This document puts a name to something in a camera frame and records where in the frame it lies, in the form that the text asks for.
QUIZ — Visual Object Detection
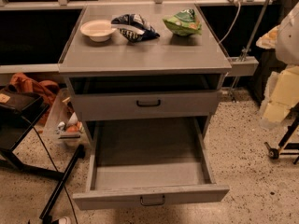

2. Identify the grey drawer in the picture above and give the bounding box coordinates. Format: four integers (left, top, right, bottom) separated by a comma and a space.
71, 91, 221, 121
74, 118, 229, 210

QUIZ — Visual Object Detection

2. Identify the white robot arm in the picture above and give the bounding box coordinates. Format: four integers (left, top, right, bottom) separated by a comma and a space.
256, 3, 299, 129

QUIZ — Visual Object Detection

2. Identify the grey top drawer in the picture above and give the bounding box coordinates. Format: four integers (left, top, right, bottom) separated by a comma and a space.
71, 91, 221, 121

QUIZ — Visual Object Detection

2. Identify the grey drawer cabinet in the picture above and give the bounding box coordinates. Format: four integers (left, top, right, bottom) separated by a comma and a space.
59, 4, 231, 131

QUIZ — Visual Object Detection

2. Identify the blue chip bag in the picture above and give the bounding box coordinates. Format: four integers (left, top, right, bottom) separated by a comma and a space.
111, 14, 160, 43

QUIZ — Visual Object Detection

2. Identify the clear plastic bin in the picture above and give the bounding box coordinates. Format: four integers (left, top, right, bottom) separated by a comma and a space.
43, 88, 88, 146

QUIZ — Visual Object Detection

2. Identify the green chip bag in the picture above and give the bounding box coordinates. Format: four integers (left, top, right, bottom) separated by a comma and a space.
163, 8, 202, 37

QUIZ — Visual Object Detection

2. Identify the white paper bowl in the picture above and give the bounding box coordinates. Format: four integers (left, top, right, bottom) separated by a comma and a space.
80, 20, 116, 42

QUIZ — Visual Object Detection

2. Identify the metal pole stand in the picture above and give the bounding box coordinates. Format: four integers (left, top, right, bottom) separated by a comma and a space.
228, 0, 270, 102

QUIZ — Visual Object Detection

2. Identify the orange jacket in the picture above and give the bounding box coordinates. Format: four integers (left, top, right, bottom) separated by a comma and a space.
9, 73, 60, 125

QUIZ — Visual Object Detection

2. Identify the black stand with bag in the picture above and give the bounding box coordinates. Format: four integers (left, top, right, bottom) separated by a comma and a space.
0, 101, 85, 224

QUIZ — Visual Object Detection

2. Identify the black tripod leg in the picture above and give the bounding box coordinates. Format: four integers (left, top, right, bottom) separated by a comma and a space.
264, 115, 299, 164

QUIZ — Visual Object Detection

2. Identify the white power cable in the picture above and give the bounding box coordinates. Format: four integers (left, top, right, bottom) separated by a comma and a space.
218, 2, 243, 45

